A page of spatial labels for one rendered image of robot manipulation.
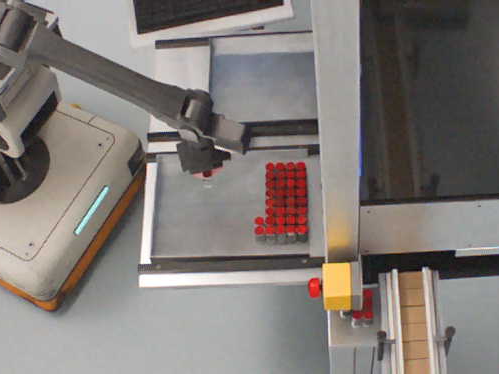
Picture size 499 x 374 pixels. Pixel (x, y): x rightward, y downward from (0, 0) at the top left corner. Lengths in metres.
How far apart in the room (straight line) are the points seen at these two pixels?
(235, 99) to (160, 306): 0.95
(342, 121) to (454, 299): 0.75
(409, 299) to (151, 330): 1.23
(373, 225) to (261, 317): 1.21
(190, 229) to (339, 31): 0.88
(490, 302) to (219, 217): 0.64
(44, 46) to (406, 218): 0.72
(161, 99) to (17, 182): 1.34
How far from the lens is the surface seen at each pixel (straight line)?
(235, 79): 2.22
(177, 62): 2.28
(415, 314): 1.84
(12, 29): 1.63
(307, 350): 2.80
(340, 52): 1.27
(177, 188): 2.06
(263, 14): 2.45
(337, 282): 1.75
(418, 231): 1.73
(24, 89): 2.44
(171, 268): 1.95
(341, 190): 1.57
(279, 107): 2.15
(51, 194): 2.87
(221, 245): 1.97
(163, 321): 2.89
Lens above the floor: 2.62
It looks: 58 degrees down
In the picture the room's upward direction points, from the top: 10 degrees counter-clockwise
